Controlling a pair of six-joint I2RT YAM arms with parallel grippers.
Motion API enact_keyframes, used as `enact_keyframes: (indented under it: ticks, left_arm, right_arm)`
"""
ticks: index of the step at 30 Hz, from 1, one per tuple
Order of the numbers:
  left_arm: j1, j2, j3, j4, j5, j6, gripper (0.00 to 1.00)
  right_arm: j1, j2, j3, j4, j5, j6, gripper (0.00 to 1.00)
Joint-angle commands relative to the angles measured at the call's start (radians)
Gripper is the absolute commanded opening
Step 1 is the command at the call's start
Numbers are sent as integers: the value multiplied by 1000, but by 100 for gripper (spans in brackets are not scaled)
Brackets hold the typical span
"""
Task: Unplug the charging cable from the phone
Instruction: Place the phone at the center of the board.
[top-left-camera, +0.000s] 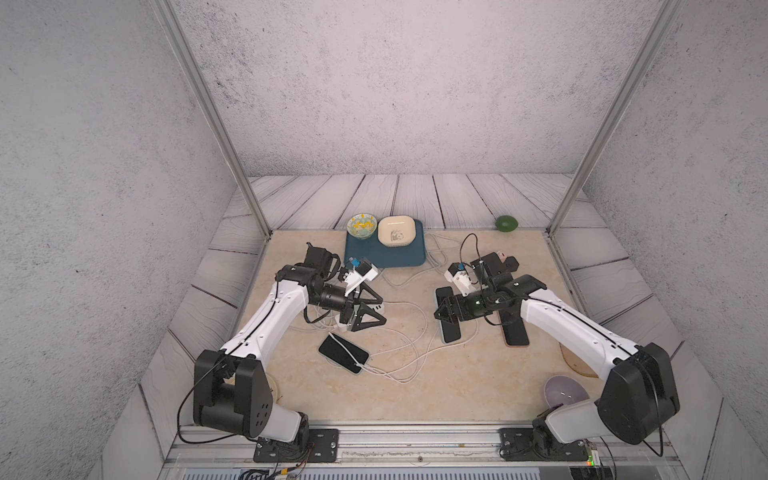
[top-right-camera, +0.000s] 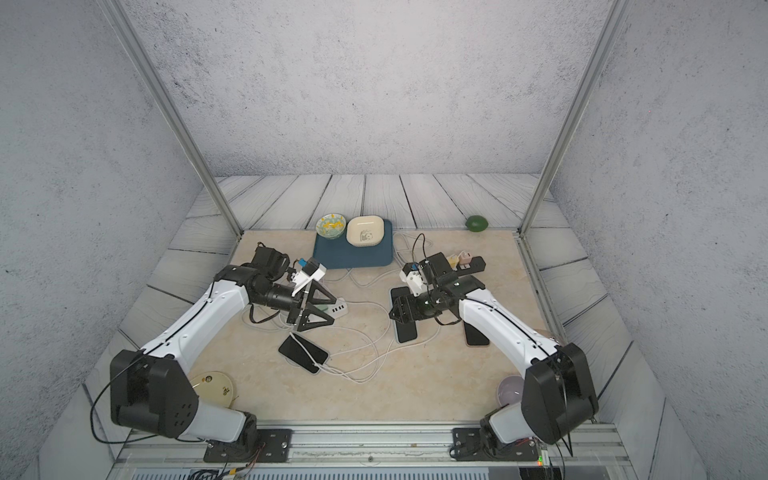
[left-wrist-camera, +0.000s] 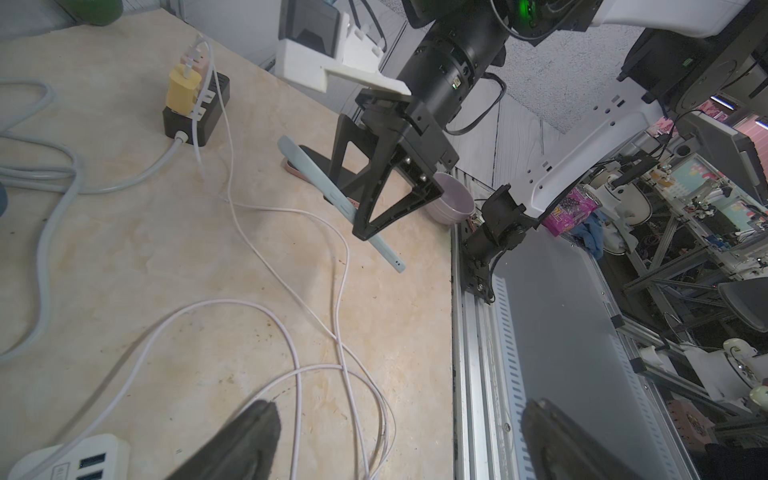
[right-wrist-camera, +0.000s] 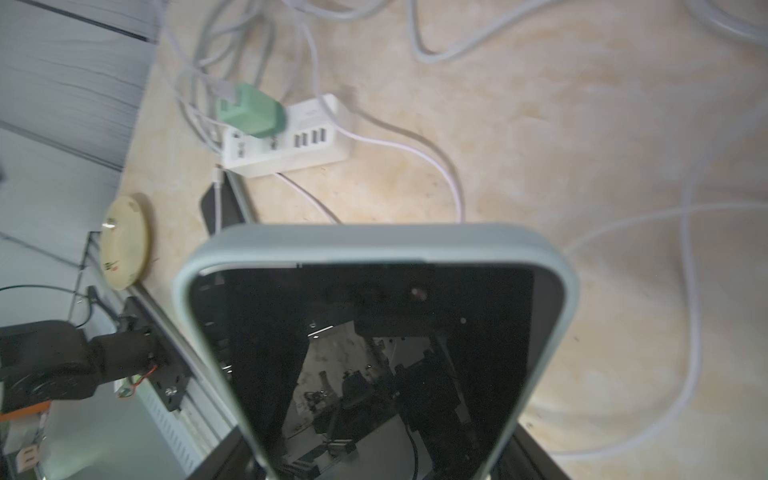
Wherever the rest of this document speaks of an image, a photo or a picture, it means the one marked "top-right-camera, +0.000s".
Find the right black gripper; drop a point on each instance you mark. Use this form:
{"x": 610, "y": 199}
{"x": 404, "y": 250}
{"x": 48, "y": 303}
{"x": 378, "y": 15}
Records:
{"x": 406, "y": 304}

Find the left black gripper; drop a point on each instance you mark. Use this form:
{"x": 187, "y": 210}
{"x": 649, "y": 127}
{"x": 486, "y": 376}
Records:
{"x": 303, "y": 325}

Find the blue-cased smartphone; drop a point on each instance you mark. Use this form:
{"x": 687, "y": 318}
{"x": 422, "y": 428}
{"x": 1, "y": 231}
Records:
{"x": 404, "y": 333}

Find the pink-cased smartphone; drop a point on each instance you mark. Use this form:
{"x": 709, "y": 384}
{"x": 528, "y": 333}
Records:
{"x": 473, "y": 337}

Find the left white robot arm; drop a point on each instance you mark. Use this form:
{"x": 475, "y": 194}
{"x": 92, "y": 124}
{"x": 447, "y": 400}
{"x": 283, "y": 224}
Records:
{"x": 149, "y": 388}

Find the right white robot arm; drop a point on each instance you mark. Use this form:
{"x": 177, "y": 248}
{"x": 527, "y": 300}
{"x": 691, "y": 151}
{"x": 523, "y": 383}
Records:
{"x": 558, "y": 392}

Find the white power strip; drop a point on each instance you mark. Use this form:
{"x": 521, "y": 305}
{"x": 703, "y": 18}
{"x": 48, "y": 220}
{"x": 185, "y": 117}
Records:
{"x": 337, "y": 310}

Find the black smartphone bottom left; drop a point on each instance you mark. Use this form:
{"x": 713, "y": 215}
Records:
{"x": 303, "y": 353}

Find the dark blue mat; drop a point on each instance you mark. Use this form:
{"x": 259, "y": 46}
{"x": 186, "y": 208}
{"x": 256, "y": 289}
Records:
{"x": 340, "y": 254}

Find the pink charger plug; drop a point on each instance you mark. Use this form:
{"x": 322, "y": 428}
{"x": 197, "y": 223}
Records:
{"x": 464, "y": 259}

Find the black power strip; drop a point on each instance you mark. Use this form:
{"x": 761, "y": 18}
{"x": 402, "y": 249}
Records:
{"x": 475, "y": 265}

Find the cream square bowl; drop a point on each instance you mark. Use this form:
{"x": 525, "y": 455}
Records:
{"x": 365, "y": 231}

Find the small patterned bowl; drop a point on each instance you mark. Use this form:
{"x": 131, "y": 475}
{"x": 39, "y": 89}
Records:
{"x": 331, "y": 226}

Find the green round fruit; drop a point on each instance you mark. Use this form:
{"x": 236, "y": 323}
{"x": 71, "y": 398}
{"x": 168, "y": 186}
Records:
{"x": 476, "y": 223}

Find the yellow round plate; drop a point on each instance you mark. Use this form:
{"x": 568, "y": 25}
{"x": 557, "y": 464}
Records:
{"x": 214, "y": 387}

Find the purple bowl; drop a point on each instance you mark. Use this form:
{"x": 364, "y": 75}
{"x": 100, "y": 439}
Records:
{"x": 510, "y": 391}

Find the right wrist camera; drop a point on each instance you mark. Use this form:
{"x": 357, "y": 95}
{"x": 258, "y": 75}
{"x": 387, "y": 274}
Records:
{"x": 418, "y": 277}

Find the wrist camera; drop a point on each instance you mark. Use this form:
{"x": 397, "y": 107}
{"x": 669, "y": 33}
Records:
{"x": 310, "y": 270}
{"x": 418, "y": 277}

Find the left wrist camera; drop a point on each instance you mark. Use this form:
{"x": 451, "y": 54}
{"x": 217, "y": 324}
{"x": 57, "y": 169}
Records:
{"x": 310, "y": 270}

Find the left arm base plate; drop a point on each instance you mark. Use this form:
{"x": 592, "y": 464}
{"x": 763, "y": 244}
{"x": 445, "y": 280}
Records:
{"x": 259, "y": 446}

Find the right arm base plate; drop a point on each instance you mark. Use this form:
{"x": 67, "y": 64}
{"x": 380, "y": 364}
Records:
{"x": 498, "y": 447}

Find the front aluminium rail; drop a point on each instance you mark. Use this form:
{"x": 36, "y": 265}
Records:
{"x": 434, "y": 444}

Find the left aluminium frame post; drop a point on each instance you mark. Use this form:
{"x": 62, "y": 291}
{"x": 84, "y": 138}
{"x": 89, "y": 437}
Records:
{"x": 131, "y": 43}

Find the aluminium frame post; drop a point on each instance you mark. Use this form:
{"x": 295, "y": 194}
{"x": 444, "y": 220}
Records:
{"x": 131, "y": 43}
{"x": 589, "y": 80}

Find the right aluminium frame post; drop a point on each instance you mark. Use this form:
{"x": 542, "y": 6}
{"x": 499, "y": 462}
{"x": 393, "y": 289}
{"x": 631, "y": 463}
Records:
{"x": 589, "y": 80}

